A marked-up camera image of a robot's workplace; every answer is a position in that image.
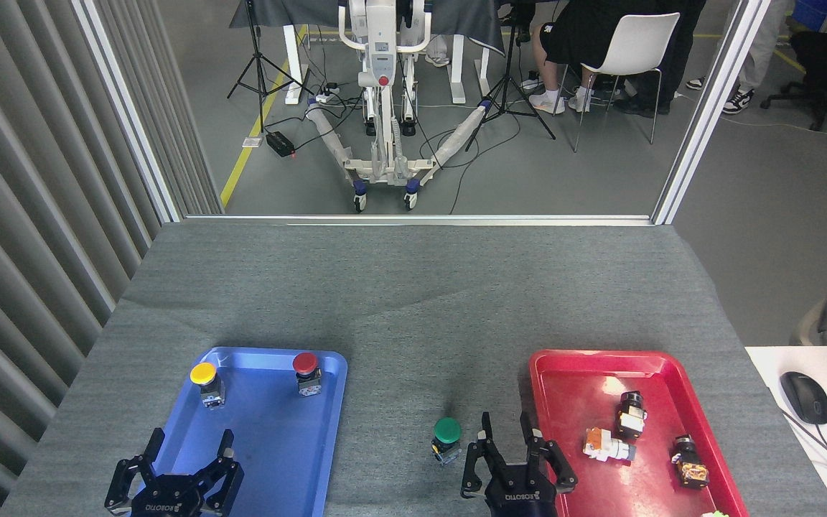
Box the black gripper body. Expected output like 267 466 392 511
486 462 559 517
126 473 208 517

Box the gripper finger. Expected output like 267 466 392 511
104 428 166 516
520 411 578 495
460 411 507 500
199 429 246 517

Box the green push button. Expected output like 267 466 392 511
431 417 463 466

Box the yellow push button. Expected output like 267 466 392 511
190 362 225 410

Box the red push button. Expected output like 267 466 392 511
292 352 323 397

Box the blue plastic tray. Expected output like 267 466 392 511
130 347 348 517

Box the red plastic tray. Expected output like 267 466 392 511
528 349 749 517

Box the grey felt table cover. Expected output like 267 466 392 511
0 221 827 517

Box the black computer mouse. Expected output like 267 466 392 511
780 371 827 425

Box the black tripod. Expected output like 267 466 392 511
465 22 556 152
227 0 314 134

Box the person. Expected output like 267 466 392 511
424 34 452 67
686 0 795 116
613 0 707 118
528 0 644 115

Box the white chair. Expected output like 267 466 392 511
553 12 681 153

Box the white wheeled stand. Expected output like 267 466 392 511
304 0 495 213

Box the blue crate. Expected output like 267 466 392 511
793 0 827 33

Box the white and orange switch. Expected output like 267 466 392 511
583 427 637 462

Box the black knob switch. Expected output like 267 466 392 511
616 391 648 440

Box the black and orange switch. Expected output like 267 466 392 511
671 434 710 489

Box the silver rail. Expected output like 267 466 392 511
184 214 655 228

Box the black mouse cable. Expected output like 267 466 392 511
776 406 827 480

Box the silver post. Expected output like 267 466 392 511
73 0 184 223
652 0 773 225

